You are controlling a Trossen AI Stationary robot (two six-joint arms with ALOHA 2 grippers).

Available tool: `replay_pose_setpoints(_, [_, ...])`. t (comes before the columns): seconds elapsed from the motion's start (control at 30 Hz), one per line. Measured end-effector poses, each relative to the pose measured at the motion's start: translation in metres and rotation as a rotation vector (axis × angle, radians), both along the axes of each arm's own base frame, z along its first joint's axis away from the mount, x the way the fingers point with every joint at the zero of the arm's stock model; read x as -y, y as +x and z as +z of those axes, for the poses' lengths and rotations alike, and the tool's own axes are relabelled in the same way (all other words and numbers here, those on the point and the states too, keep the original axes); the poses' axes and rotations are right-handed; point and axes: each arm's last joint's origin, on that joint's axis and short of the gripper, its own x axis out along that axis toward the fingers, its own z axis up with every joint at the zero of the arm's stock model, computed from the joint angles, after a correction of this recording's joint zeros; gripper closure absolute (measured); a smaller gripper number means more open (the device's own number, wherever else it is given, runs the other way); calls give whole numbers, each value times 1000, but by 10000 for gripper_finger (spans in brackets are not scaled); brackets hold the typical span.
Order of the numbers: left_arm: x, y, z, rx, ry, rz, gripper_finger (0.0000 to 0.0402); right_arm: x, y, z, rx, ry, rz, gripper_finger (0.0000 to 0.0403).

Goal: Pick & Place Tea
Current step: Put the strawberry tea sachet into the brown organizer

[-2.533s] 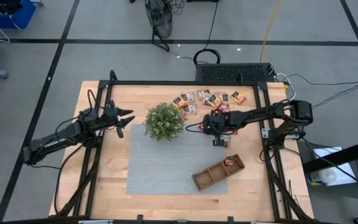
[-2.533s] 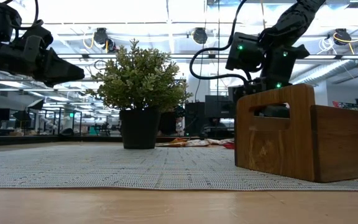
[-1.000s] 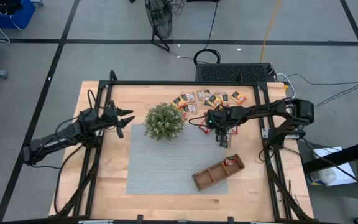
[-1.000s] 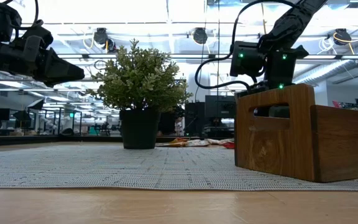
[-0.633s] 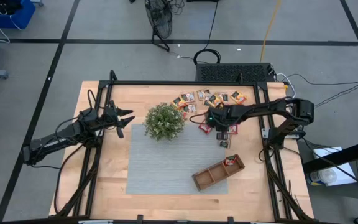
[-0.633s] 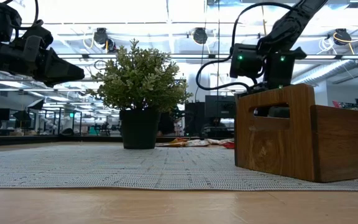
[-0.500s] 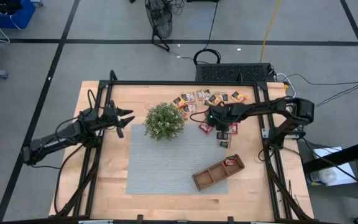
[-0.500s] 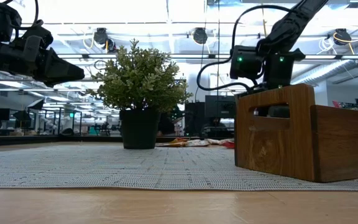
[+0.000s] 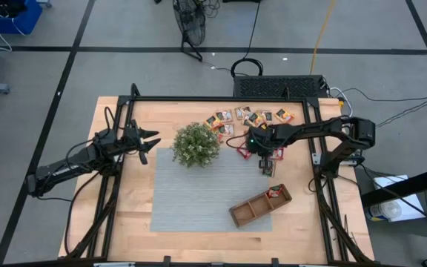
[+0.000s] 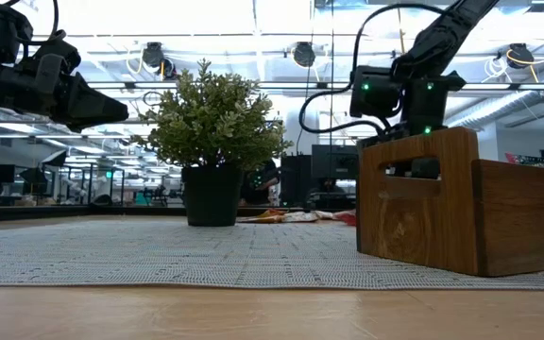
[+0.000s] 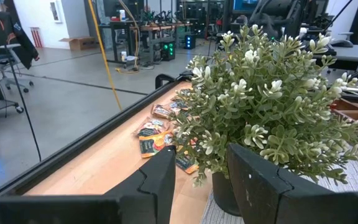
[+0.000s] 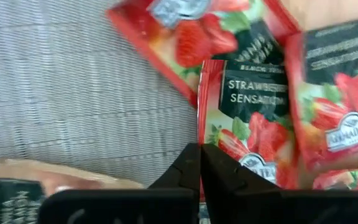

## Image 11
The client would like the grey desk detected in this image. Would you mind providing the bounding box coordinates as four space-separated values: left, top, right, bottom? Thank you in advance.
313 44 358 72

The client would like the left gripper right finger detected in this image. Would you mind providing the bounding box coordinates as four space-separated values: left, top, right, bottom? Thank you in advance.
227 143 293 224

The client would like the computer with green lights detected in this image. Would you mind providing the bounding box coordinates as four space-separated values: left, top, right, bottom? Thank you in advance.
160 40 177 62

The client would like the white wall box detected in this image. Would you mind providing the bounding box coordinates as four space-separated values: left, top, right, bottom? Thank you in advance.
48 0 63 24

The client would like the artificial green potted plant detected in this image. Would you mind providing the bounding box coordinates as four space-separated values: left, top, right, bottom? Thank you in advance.
170 24 358 217

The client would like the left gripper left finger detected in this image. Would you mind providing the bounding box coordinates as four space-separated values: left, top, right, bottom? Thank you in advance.
104 145 177 224

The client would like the yellow hanging cable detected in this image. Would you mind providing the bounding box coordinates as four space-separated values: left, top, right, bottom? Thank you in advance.
87 0 123 112

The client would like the grey woven placemat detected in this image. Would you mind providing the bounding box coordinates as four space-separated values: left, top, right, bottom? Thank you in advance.
200 155 358 224

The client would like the computer with blue lights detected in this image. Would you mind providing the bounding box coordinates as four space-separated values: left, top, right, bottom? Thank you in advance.
183 34 197 50

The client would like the cardboard box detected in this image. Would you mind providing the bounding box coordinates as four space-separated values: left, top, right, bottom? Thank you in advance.
58 35 99 52

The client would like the black jacket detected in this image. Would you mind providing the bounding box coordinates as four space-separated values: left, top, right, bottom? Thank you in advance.
0 0 40 71

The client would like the wooden workbench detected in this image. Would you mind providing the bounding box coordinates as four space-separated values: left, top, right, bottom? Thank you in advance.
129 22 195 65

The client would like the red white striped panel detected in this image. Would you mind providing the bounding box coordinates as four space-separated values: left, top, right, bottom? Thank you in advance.
29 27 45 49

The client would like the black desk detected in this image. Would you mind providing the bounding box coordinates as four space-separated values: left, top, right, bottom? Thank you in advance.
99 20 142 65

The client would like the thin black cable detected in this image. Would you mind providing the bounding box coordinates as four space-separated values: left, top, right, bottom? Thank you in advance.
6 46 42 162

